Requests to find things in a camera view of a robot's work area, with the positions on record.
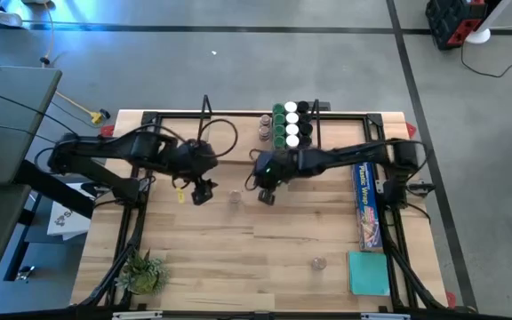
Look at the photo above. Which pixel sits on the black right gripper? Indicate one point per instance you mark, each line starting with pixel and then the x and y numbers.
pixel 267 175

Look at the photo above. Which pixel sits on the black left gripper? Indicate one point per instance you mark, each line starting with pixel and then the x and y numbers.
pixel 194 160

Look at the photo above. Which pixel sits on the white-lid seasoning jar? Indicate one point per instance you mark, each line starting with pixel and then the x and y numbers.
pixel 290 106
pixel 292 117
pixel 292 141
pixel 292 129

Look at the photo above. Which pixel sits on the black-lid jar rust spice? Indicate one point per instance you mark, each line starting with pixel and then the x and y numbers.
pixel 304 140

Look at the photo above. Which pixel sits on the black-lid jar purple label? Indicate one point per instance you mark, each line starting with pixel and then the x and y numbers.
pixel 306 129

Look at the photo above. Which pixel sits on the black-lid jar yellow spice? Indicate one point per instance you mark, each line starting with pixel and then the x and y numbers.
pixel 304 117

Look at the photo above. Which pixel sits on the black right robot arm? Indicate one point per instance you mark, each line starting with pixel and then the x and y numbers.
pixel 340 155

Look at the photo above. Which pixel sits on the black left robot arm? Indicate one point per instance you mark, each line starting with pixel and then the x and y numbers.
pixel 105 144

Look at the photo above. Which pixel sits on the black-lid jar orange spice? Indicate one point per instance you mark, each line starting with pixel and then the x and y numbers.
pixel 302 106

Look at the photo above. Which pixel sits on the red table clamp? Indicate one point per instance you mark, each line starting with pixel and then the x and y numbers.
pixel 410 130
pixel 106 131
pixel 450 298

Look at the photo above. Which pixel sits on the black power plug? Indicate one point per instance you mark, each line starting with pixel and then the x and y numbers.
pixel 104 114

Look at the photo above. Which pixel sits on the blue plastic wrap box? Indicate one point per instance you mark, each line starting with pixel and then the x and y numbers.
pixel 367 209

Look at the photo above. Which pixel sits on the green potted succulent plant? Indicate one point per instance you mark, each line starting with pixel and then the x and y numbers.
pixel 142 275

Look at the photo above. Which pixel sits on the teal square pad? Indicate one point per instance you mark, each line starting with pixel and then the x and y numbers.
pixel 368 273

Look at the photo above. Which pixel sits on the black diagonal beam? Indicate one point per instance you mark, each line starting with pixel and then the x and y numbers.
pixel 56 191

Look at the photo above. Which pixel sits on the white printed box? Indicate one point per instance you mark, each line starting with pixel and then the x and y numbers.
pixel 67 224

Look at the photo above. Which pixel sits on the small metal clip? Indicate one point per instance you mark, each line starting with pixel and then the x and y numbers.
pixel 25 273

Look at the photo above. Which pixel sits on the person's foot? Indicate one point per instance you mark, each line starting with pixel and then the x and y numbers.
pixel 7 18

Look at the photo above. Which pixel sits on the black red tool case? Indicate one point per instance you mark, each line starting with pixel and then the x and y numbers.
pixel 449 18

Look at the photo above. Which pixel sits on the white stand base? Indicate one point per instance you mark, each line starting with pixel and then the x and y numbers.
pixel 478 36

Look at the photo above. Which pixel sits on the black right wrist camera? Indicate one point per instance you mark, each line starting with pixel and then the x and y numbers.
pixel 266 196

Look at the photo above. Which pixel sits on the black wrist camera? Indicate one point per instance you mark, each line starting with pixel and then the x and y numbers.
pixel 202 195
pixel 266 196

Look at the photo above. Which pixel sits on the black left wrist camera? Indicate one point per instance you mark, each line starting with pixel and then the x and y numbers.
pixel 202 195

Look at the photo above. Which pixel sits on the wooden shelf black metal frame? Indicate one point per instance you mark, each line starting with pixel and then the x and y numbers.
pixel 234 146

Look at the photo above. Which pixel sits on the black metal table frame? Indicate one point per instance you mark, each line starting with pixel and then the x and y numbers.
pixel 349 116

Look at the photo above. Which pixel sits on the silver metal bracket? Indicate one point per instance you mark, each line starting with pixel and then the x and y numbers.
pixel 137 315
pixel 385 316

